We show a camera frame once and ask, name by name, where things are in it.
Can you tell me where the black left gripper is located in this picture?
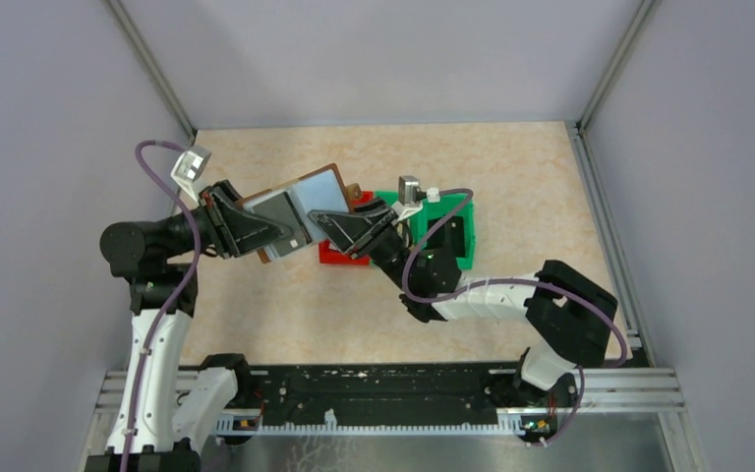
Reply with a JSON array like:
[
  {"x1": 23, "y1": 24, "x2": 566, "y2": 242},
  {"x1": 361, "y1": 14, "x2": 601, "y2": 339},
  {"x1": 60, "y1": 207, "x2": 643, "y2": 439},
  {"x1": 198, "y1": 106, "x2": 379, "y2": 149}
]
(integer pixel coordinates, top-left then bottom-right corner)
[{"x1": 157, "y1": 178, "x2": 294, "y2": 260}]

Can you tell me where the silver card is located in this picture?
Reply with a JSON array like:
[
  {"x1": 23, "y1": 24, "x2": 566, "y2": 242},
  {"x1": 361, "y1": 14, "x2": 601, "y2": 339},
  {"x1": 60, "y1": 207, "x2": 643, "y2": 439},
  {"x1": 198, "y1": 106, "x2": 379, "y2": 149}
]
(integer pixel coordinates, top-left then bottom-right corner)
[{"x1": 243, "y1": 191, "x2": 313, "y2": 262}]

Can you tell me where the aluminium frame rail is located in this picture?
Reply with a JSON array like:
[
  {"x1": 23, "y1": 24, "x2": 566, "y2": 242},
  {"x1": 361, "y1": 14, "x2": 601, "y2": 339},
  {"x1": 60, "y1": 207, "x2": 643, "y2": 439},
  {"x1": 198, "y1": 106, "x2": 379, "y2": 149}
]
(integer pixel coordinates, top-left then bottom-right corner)
[{"x1": 93, "y1": 368, "x2": 688, "y2": 438}]

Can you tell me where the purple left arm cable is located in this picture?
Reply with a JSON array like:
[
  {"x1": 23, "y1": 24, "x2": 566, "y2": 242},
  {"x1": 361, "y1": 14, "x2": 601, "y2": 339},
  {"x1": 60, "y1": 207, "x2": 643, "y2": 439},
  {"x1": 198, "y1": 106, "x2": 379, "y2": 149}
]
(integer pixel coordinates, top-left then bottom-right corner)
[{"x1": 120, "y1": 140, "x2": 204, "y2": 472}]

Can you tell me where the green bin with black cards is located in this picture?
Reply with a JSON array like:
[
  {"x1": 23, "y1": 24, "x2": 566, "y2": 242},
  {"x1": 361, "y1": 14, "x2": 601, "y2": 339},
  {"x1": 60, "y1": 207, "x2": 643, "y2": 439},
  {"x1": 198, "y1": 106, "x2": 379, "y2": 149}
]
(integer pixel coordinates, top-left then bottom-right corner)
[{"x1": 413, "y1": 192, "x2": 476, "y2": 270}]

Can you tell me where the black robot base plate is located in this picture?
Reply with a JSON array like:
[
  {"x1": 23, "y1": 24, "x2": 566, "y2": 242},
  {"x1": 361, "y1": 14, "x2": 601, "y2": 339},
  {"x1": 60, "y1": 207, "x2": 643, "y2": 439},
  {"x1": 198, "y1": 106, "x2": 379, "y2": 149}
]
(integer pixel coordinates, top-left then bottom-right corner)
[{"x1": 192, "y1": 361, "x2": 581, "y2": 432}]

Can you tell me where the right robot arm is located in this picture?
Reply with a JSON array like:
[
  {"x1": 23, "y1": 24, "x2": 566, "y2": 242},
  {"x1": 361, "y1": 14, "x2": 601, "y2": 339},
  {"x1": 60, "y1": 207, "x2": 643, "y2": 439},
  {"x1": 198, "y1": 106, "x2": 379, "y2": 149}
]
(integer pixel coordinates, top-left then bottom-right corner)
[{"x1": 309, "y1": 189, "x2": 627, "y2": 405}]

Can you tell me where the green bin with gold cards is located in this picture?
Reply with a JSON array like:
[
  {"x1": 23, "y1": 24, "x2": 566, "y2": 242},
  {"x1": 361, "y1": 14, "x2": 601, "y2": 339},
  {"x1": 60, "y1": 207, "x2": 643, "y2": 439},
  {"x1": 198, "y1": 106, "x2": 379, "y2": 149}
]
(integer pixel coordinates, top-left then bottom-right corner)
[{"x1": 373, "y1": 191, "x2": 438, "y2": 250}]

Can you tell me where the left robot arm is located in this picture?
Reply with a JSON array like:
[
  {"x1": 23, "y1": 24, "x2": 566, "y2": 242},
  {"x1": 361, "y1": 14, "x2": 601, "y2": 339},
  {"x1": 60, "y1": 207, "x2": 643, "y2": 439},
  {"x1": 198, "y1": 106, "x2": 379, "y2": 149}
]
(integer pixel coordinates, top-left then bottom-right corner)
[{"x1": 85, "y1": 180, "x2": 293, "y2": 471}]

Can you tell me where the red plastic bin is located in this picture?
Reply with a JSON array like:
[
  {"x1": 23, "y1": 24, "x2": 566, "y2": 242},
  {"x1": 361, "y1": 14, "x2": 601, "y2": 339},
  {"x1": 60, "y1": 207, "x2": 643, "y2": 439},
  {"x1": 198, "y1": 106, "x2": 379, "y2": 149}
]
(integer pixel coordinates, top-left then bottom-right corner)
[{"x1": 318, "y1": 187, "x2": 375, "y2": 266}]

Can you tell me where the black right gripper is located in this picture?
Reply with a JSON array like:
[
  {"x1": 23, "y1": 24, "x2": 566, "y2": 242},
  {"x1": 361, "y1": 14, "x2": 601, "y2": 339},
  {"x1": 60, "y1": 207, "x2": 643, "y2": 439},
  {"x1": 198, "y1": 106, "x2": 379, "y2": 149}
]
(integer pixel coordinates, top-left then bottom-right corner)
[{"x1": 307, "y1": 197, "x2": 418, "y2": 292}]

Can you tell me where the brown leather card holder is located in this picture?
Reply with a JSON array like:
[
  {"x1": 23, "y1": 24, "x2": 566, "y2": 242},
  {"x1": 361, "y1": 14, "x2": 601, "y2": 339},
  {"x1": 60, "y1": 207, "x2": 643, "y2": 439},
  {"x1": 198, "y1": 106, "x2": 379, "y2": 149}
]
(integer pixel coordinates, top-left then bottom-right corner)
[{"x1": 239, "y1": 163, "x2": 352, "y2": 264}]

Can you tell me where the black VIP card stack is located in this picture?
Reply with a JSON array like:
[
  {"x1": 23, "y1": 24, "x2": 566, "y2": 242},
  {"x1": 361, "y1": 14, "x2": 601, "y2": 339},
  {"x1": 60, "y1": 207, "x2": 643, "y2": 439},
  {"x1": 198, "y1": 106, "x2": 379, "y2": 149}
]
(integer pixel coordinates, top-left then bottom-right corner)
[{"x1": 426, "y1": 216, "x2": 467, "y2": 259}]

